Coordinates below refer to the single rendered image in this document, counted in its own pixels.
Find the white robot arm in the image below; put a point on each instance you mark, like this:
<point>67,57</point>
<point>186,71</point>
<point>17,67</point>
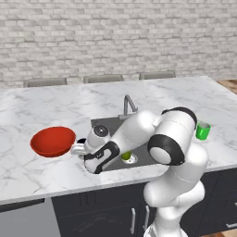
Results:
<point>172,172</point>

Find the grey stool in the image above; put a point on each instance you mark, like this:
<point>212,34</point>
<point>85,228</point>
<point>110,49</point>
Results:
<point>103,78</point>
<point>45,82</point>
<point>157,75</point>

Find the steel sink basin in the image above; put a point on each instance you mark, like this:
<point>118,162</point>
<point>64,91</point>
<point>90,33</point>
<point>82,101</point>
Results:
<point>143,160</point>

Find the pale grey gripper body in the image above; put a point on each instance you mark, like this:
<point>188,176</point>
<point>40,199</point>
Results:
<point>77,150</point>

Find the grey sink tap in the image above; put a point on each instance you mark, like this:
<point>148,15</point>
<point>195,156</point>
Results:
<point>127,105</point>

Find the dark cupboard door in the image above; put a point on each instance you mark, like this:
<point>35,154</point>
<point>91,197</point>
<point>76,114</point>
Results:
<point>95,213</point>
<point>142,216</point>

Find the dark cupboard run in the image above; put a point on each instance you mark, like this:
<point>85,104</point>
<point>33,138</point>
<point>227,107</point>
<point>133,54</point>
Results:
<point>220,200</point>

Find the red bowl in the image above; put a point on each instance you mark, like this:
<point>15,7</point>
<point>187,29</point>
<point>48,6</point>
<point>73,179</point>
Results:
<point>52,142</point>

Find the grey dishwasher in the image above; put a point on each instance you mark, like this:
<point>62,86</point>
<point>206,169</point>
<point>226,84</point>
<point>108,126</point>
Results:
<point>24,222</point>

